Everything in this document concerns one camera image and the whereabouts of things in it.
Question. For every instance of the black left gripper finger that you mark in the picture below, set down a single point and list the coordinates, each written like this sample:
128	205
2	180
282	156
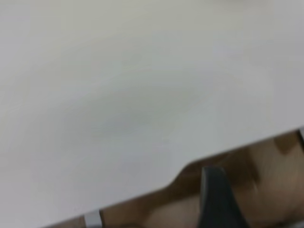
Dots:
216	204

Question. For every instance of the white table leg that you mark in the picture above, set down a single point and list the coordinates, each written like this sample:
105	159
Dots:
92	219

